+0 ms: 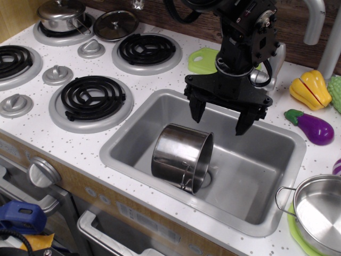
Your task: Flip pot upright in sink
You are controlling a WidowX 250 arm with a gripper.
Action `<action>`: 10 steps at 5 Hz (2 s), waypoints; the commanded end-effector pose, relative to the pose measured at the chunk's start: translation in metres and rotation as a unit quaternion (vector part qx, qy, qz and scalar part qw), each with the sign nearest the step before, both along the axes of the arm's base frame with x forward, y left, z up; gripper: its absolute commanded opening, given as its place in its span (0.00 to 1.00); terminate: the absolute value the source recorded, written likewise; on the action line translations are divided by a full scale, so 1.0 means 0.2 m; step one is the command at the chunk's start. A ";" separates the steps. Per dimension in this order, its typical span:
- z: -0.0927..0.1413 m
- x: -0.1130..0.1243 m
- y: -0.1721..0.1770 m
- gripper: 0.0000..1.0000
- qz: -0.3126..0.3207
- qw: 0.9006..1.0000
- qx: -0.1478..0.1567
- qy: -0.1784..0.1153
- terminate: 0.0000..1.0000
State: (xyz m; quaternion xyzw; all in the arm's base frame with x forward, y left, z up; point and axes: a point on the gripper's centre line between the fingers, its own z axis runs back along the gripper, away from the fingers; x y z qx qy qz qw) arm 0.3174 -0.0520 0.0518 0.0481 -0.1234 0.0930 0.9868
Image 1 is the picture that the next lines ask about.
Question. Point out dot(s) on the silver oven door handle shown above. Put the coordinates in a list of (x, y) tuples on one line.
[(17, 188)]

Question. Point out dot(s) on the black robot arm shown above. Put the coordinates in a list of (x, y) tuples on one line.
[(243, 62)]

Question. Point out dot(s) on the grey stove knob middle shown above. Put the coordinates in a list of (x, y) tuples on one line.
[(57, 75)]

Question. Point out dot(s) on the silver dishwasher door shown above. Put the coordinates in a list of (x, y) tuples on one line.
[(108, 235)]

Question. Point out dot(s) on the green toy corn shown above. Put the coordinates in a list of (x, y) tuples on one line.
[(334, 89)]

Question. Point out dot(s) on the green cutting board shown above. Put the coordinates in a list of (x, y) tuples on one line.
[(202, 61)]

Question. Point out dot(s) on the grey toy sink basin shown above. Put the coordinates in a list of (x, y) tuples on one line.
[(242, 173)]

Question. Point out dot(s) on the back left stove burner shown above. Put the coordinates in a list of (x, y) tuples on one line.
[(74, 37)]

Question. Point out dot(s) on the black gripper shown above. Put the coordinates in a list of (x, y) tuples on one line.
[(236, 93)]

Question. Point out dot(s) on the front right stove burner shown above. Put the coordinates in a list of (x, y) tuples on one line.
[(91, 104)]

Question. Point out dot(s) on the grey stove knob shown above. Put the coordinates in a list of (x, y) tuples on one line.
[(57, 75), (16, 106), (91, 50)]

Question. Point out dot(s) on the round steel pot lid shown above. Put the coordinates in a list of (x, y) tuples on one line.
[(115, 25)]

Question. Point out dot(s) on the left edge stove burner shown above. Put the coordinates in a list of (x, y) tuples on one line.
[(19, 65)]

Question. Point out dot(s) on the purple toy eggplant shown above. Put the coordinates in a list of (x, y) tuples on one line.
[(318, 131)]

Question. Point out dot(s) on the green plate under pan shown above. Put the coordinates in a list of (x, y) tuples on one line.
[(298, 234)]

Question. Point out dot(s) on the grey stove knob bottom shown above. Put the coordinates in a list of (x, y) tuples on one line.
[(16, 106)]

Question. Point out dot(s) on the back right stove burner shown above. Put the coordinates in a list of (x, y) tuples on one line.
[(146, 54)]

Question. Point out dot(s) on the white vertical post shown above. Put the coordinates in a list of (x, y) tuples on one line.
[(331, 52)]

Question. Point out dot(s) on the small lidded steel pot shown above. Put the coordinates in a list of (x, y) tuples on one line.
[(62, 16)]

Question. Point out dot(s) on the silver oven dial knob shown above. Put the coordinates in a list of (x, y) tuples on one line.
[(42, 174)]

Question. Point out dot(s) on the grey stove knob top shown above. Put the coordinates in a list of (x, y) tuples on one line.
[(91, 50)]

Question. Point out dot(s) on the silver toy faucet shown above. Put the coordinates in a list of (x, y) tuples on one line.
[(300, 26)]

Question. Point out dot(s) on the purple striped toy vegetable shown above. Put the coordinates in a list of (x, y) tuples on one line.
[(336, 170)]

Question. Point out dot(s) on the yellow toy bell pepper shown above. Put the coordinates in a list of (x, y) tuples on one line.
[(311, 90)]

